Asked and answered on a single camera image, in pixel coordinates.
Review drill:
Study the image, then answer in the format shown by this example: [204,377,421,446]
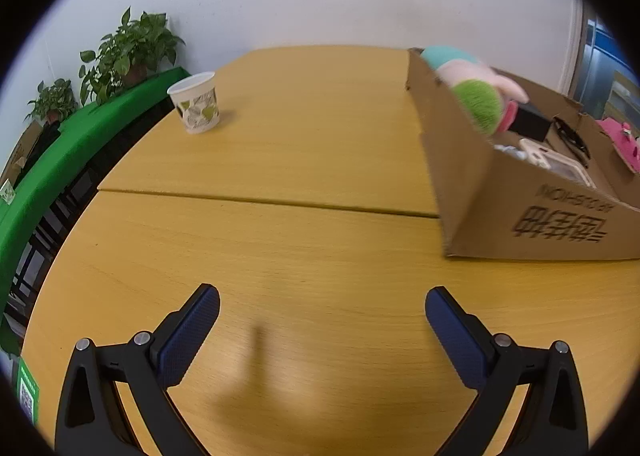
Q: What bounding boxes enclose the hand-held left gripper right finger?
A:
[425,286,590,456]

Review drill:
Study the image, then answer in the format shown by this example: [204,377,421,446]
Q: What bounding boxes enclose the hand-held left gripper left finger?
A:
[54,283,221,456]

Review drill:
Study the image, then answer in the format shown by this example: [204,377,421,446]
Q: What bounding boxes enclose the printed cardboard box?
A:
[405,47,640,262]

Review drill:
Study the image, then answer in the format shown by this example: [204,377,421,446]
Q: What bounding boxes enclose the white oblong device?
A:
[495,143,526,163]

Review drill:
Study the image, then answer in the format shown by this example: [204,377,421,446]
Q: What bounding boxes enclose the white clear phone case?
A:
[519,138,598,189]

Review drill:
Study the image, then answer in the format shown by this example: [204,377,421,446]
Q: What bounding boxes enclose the wooden desktop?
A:
[20,46,640,456]

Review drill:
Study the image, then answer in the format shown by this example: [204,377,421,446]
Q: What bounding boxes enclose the green code sticker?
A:
[17,357,41,424]

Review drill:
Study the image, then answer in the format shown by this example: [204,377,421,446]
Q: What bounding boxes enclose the black box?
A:
[510,102,553,142]

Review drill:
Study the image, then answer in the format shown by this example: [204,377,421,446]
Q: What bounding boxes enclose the green counter top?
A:
[0,67,192,287]

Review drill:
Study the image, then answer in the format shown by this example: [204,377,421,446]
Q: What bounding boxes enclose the plain brown cardboard box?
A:
[4,120,45,183]

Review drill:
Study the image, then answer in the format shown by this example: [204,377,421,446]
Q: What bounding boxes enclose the teal and pink plush toy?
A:
[420,45,531,138]

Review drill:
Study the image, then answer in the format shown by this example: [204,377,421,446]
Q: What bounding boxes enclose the small potted green plant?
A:
[25,78,78,126]

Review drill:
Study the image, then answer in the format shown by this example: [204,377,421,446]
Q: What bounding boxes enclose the large potted green plant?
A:
[79,6,186,106]

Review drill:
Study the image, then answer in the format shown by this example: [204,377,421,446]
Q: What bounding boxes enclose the blue glass door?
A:
[570,0,640,137]

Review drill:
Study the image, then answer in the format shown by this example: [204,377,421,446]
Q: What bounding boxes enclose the black metal frame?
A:
[2,101,176,332]

